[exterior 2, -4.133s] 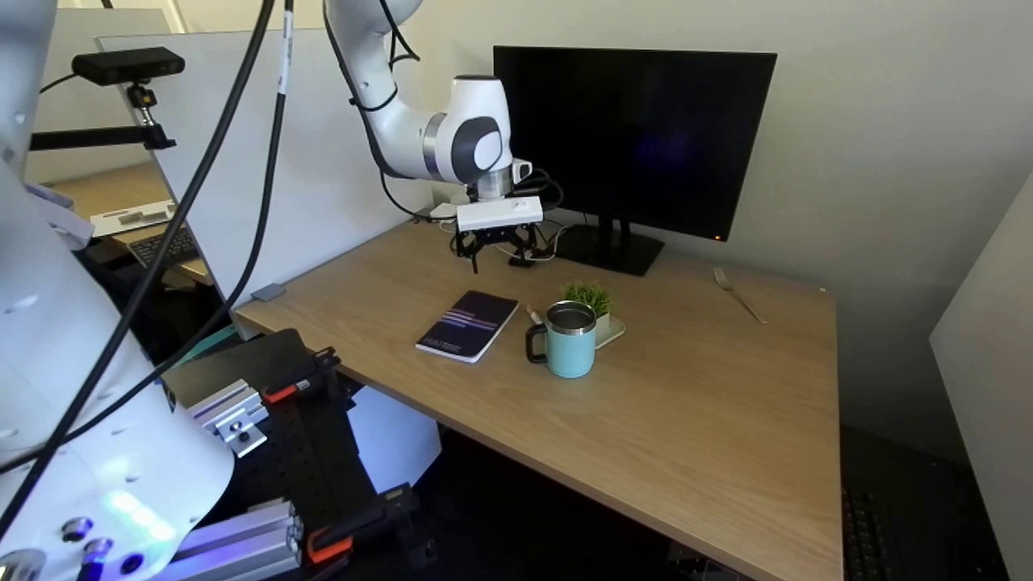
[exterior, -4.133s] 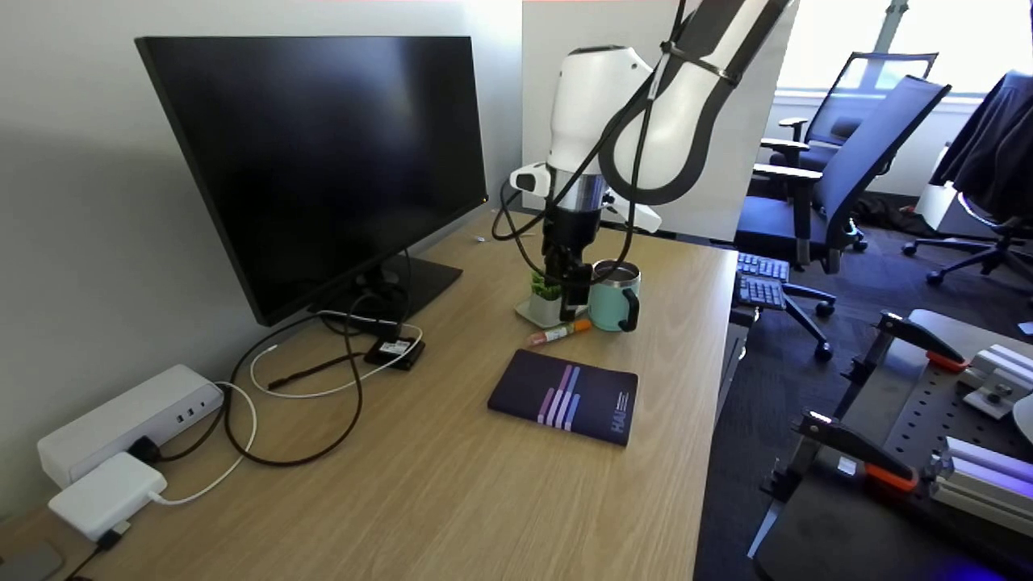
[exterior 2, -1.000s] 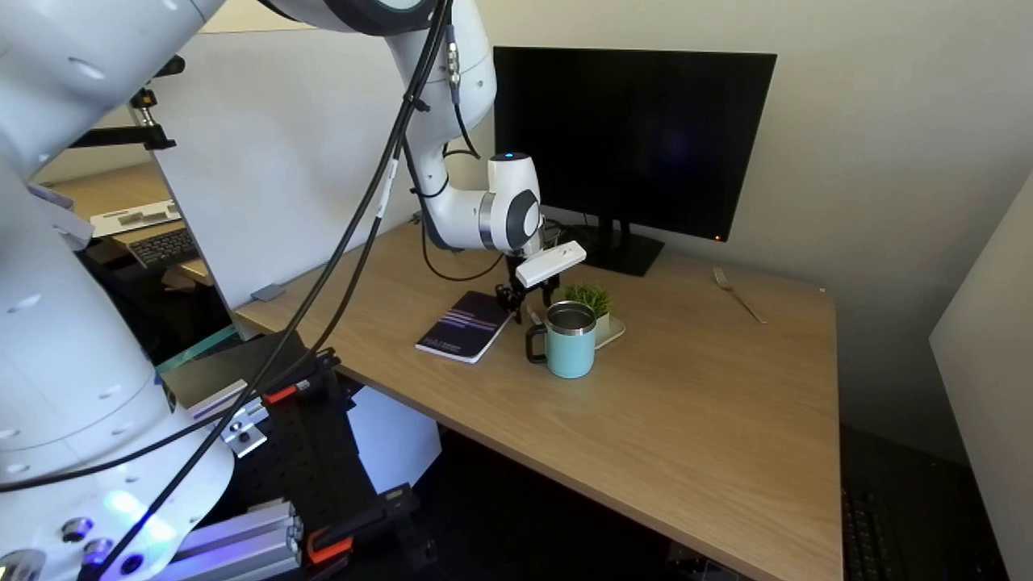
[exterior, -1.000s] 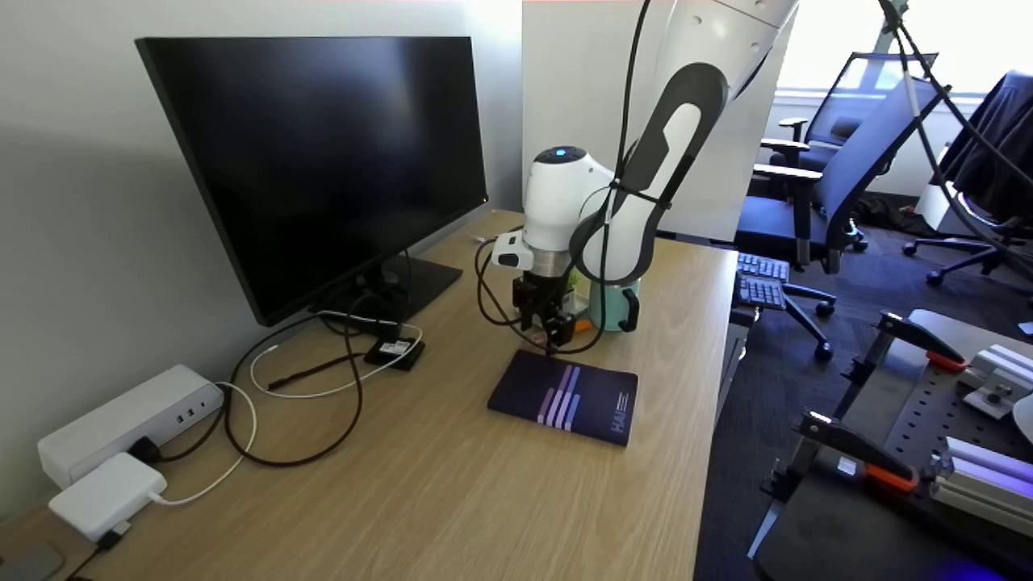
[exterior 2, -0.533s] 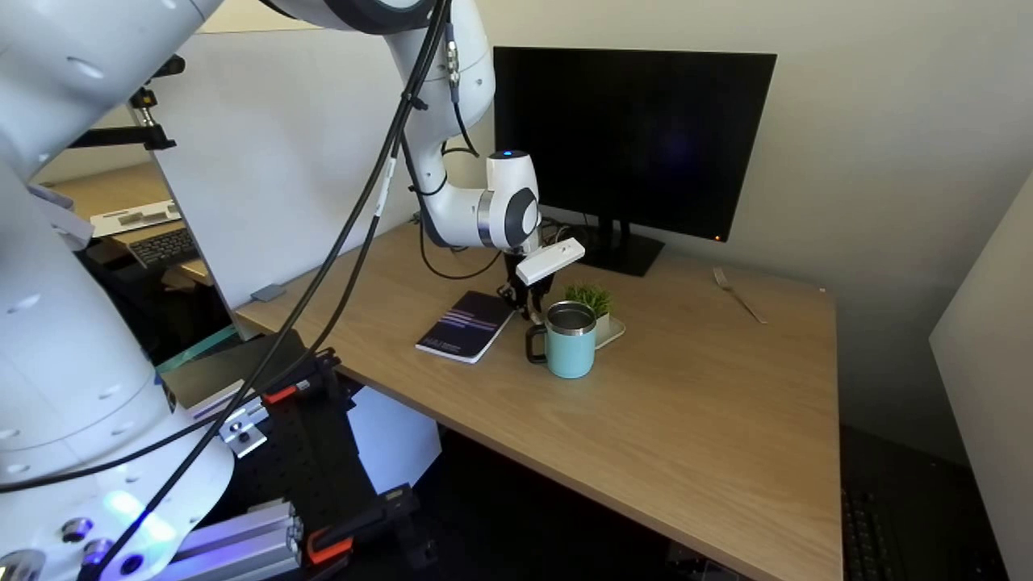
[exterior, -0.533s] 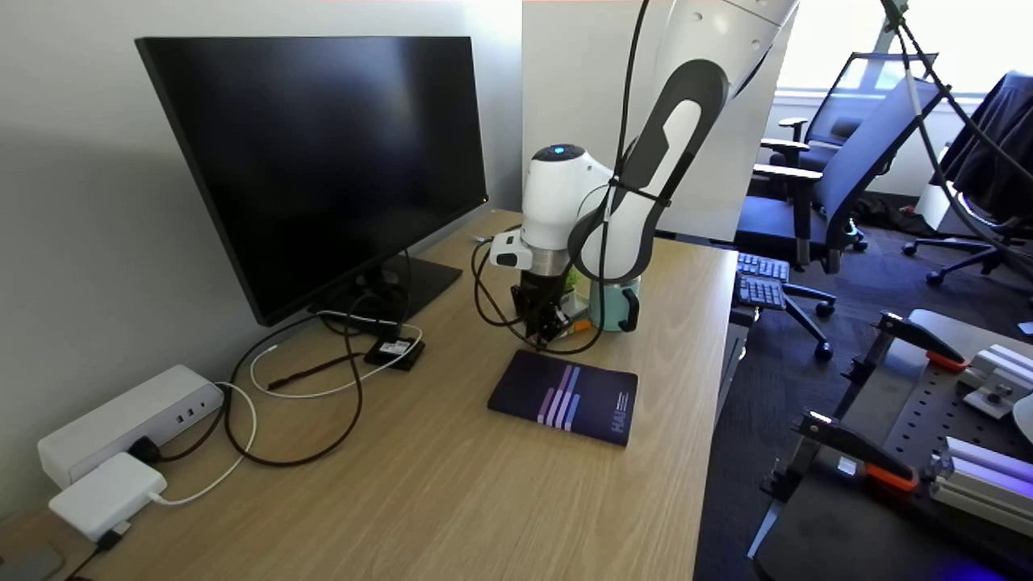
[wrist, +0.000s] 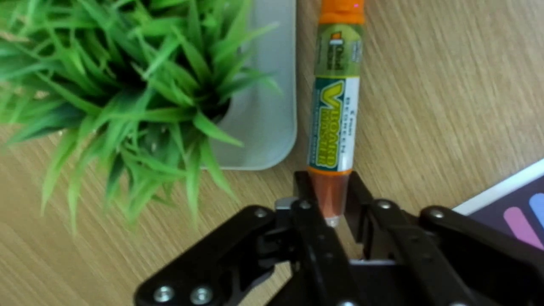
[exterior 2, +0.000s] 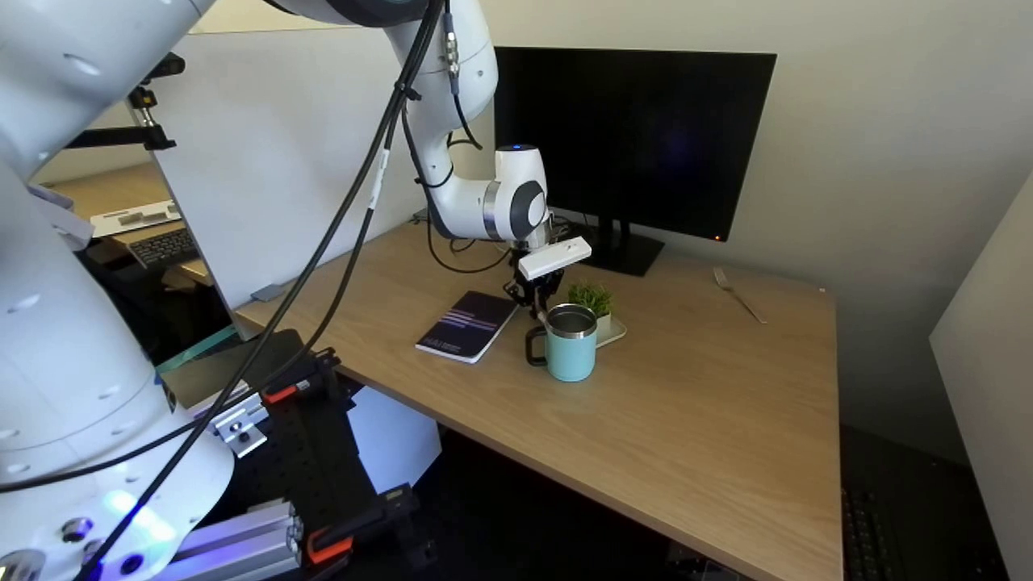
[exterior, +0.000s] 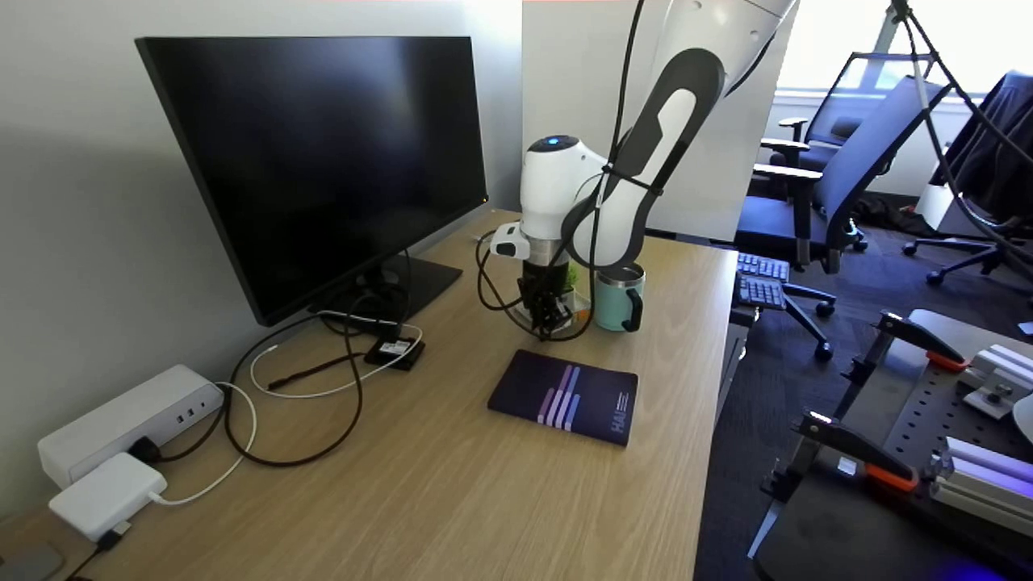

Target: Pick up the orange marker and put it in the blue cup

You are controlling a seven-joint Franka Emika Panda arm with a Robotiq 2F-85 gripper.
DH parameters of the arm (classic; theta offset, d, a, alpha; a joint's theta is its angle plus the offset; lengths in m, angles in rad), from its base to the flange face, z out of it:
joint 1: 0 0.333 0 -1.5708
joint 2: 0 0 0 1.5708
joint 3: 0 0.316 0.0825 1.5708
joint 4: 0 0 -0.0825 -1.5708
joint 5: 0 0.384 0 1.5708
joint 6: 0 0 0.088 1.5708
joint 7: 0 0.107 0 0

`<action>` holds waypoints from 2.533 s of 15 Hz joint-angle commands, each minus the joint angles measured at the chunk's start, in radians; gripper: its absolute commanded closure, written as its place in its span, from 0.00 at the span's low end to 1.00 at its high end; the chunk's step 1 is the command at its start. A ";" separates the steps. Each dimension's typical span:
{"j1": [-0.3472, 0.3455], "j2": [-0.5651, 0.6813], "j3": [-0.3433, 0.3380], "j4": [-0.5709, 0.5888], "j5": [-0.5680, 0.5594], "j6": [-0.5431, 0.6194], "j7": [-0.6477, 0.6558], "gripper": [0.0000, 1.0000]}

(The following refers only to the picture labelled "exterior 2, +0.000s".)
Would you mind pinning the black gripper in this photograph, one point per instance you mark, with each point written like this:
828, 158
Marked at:
538, 289

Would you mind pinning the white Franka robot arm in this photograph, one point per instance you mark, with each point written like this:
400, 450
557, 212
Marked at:
66, 323

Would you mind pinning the small green potted plant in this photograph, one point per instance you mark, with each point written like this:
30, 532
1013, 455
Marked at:
587, 299

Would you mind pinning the dark purple notebook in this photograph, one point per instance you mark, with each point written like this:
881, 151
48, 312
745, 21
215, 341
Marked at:
470, 327

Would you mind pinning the pale square plant tray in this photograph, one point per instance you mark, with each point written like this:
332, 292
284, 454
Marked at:
614, 331

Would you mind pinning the black monitor stand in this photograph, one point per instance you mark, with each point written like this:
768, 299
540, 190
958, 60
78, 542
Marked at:
631, 253

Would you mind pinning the white box under desk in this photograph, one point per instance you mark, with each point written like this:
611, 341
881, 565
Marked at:
392, 439

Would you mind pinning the black computer monitor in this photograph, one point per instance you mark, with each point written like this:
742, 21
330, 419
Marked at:
646, 134

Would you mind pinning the black clamp with orange grip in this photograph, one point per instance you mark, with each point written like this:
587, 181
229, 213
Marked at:
344, 536
294, 385

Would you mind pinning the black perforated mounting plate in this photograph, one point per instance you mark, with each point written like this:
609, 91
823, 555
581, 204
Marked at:
309, 454

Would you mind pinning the white partition panel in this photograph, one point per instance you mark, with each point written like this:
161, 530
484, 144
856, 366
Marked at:
258, 162

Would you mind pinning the aluminium extrusion stack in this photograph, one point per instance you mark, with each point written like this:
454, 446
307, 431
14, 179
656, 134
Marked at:
243, 542

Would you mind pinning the white keyboard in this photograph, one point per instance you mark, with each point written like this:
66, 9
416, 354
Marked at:
133, 216

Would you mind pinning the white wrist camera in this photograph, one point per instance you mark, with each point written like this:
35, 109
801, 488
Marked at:
553, 259

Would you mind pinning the aluminium extrusion with bracket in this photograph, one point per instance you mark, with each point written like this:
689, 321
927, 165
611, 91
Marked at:
238, 419

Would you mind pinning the black camera on stand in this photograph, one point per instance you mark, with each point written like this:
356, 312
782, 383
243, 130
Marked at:
161, 66

